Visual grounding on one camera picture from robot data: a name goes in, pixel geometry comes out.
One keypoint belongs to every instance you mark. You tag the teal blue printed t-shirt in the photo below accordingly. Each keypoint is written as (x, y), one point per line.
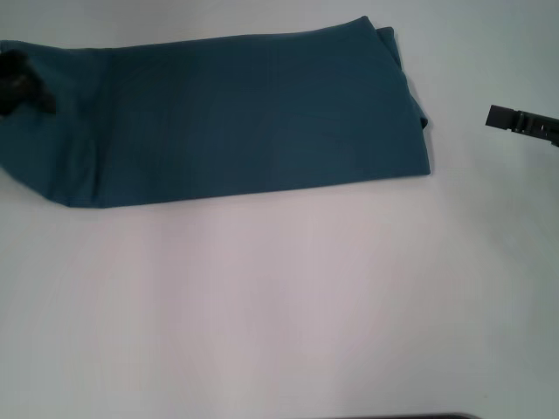
(244, 122)

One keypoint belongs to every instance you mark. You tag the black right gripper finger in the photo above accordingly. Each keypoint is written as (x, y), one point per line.
(506, 118)

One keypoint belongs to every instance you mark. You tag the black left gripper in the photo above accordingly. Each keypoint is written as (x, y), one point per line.
(11, 83)

